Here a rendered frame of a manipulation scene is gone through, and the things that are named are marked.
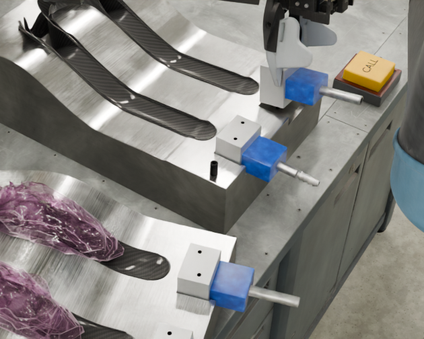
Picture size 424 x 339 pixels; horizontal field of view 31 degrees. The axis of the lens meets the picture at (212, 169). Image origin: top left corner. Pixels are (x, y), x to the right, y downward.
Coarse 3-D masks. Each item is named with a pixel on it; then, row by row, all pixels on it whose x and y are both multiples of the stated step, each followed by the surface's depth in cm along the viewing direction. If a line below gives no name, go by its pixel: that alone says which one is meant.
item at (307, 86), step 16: (272, 80) 96; (288, 80) 95; (304, 80) 95; (320, 80) 95; (272, 96) 97; (288, 96) 96; (304, 96) 95; (320, 96) 96; (336, 96) 94; (352, 96) 93
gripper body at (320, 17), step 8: (280, 0) 88; (288, 0) 89; (296, 0) 88; (304, 0) 88; (312, 0) 86; (320, 0) 87; (328, 0) 85; (336, 0) 89; (344, 0) 89; (352, 0) 91; (288, 8) 89; (296, 8) 89; (304, 8) 88; (312, 8) 86; (320, 8) 87; (328, 8) 85; (336, 8) 89; (344, 8) 90; (304, 16) 89; (312, 16) 87; (320, 16) 86; (328, 16) 86; (328, 24) 86
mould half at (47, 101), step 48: (144, 0) 110; (0, 48) 99; (96, 48) 103; (192, 48) 109; (240, 48) 109; (0, 96) 104; (48, 96) 98; (96, 96) 99; (192, 96) 101; (240, 96) 100; (48, 144) 105; (96, 144) 98; (144, 144) 94; (192, 144) 94; (288, 144) 102; (144, 192) 99; (192, 192) 93; (240, 192) 93
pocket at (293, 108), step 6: (294, 102) 102; (300, 102) 102; (264, 108) 102; (270, 108) 103; (276, 108) 104; (282, 108) 103; (288, 108) 103; (294, 108) 103; (300, 108) 101; (282, 114) 102; (288, 114) 102; (294, 114) 100
